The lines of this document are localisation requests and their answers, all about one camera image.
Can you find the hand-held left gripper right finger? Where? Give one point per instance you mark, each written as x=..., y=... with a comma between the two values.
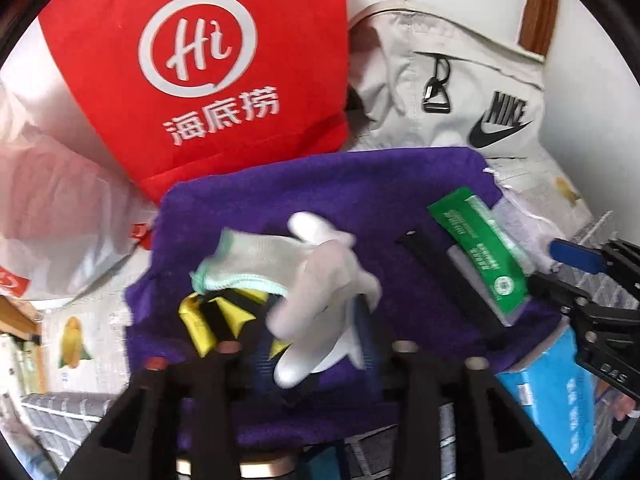
x=367, y=340

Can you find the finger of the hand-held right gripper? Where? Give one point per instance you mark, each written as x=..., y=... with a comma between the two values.
x=575, y=257
x=560, y=292

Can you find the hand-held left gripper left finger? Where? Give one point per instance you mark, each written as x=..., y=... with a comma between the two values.
x=260, y=365

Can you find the white glove with green cuff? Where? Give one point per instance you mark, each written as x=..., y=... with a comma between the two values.
x=320, y=285

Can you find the yellow black fabric pouch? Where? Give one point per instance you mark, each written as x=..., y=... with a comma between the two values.
x=200, y=320

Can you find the green label packet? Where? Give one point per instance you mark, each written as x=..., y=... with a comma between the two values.
x=475, y=240

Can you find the blue tissue pack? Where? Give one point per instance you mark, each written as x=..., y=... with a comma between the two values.
x=545, y=405

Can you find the dark green tea tin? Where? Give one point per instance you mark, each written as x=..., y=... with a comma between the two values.
x=270, y=470

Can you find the purple towel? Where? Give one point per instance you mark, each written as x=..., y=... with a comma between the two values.
x=350, y=195

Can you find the printed newspaper sheet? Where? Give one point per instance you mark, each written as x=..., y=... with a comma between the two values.
x=100, y=340

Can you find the grey checked cloth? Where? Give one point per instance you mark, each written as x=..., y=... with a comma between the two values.
x=55, y=420

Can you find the white plastic shopping bag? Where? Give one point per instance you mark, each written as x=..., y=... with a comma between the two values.
x=65, y=220

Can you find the grey waist bag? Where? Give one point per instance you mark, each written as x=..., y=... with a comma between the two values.
x=400, y=85

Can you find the red paper bag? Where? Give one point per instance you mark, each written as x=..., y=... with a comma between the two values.
x=280, y=35

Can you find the wooden door frame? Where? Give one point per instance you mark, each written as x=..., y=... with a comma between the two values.
x=542, y=5

